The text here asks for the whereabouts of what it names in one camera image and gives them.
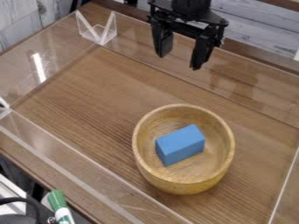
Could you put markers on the brown wooden bowl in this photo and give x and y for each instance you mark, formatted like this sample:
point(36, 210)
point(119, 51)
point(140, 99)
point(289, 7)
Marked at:
point(199, 172)

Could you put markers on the green capped white marker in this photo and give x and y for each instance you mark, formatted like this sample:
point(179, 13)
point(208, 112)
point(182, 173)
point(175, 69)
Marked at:
point(59, 207)

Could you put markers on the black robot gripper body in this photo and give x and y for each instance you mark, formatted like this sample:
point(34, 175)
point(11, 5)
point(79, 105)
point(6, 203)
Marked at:
point(188, 17)

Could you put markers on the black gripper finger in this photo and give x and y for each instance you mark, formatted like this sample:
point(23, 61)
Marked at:
point(163, 38)
point(202, 51)

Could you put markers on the clear acrylic tray wall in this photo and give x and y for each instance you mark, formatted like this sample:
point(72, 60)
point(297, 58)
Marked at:
point(103, 196)

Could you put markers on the clear acrylic corner bracket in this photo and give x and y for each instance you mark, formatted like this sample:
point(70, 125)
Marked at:
point(100, 34)

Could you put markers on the blue foam block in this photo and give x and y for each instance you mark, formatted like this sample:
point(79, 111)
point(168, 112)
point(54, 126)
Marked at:
point(179, 144)

